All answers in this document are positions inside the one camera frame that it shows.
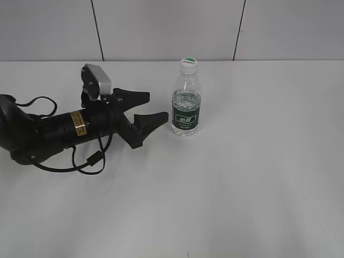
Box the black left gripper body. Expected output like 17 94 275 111
81 91 142 149

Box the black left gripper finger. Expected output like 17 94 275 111
113 88 150 110
132 112 169 142

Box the clear cestbon water bottle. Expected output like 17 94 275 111
171 72 202 137

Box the white green bottle cap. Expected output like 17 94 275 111
180 58 198 75

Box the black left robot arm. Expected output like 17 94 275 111
1 88 169 165

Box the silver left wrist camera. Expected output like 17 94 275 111
81 63 112 101

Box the black left camera cable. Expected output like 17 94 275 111
12 96 113 176

